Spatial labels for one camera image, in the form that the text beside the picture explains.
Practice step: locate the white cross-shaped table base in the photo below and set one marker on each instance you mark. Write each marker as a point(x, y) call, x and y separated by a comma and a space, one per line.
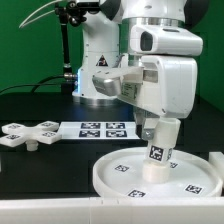
point(16, 134)

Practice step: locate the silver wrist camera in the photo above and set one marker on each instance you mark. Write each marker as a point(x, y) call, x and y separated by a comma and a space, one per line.
point(117, 81)

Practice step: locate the white marker sheet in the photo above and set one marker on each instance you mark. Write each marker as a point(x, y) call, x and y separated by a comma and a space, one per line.
point(97, 130)

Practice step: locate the white round table top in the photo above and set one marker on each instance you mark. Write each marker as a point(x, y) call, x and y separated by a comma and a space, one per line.
point(129, 173)

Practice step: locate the white front barrier rail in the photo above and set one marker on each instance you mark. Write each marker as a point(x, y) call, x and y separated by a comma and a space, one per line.
point(113, 211)

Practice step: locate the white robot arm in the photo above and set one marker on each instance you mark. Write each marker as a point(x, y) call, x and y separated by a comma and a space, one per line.
point(142, 52)

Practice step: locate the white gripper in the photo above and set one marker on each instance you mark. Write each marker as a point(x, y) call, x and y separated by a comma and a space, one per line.
point(165, 86)

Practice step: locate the white right side block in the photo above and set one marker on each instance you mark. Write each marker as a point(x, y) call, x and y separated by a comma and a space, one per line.
point(217, 160)

